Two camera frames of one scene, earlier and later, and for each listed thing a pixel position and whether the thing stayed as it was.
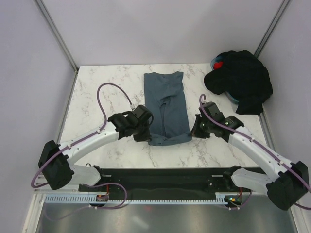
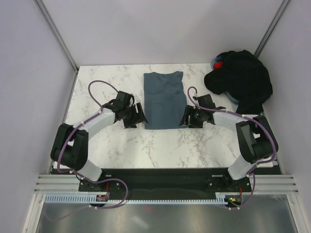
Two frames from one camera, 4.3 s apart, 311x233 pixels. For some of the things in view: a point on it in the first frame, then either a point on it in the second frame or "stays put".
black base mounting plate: x=165 y=181 stays put
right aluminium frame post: x=270 y=29 stays put
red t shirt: x=217 y=65 stays put
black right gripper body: x=202 y=128 → x=197 y=114
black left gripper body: x=142 y=133 → x=130 y=112
